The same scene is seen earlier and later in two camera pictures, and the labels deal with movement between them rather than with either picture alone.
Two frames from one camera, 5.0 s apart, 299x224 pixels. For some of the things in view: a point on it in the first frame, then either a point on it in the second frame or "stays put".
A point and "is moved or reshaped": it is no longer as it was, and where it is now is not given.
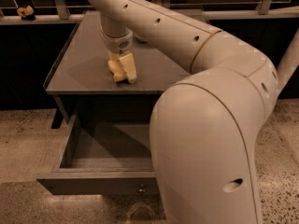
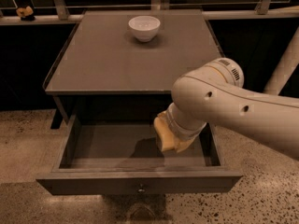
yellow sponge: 116,68 is moved or reshaped
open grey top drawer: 104,157 stays put
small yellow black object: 26,13 stays put
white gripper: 118,44 → 179,131
